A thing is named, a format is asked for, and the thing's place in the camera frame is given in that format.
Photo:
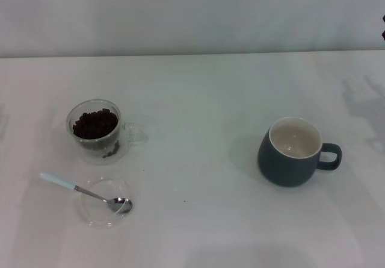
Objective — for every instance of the dark grey ceramic mug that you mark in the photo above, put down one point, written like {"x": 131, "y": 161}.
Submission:
{"x": 282, "y": 167}

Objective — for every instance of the double-walled glass cup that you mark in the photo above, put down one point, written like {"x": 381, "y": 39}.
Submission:
{"x": 90, "y": 150}

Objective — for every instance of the clear glass saucer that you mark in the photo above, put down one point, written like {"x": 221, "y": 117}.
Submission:
{"x": 96, "y": 216}

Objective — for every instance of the dark coffee beans pile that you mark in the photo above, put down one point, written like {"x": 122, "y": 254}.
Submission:
{"x": 94, "y": 125}

